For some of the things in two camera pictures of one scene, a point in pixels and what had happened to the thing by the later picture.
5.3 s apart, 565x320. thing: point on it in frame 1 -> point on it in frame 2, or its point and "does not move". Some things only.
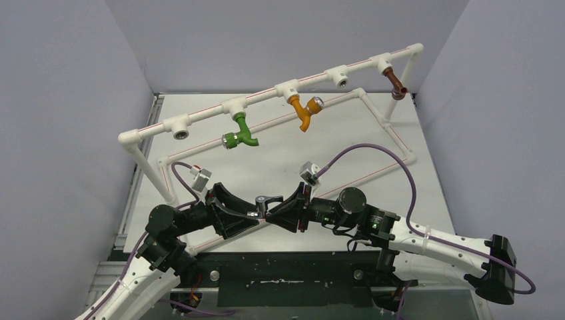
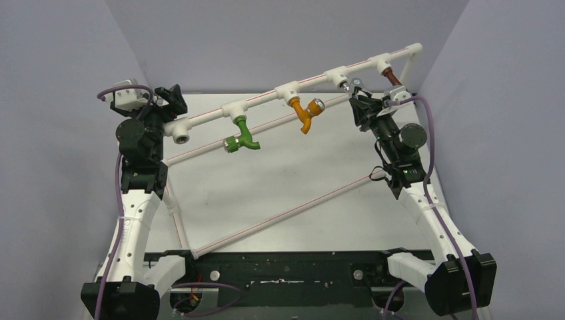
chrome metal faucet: x=262 y=202 -> x=354 y=82
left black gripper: x=225 y=221 -> x=176 y=106
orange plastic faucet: x=314 y=105 does not move
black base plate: x=291 y=279 does not move
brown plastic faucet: x=399 y=91 does not move
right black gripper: x=302 y=208 -> x=365 y=112
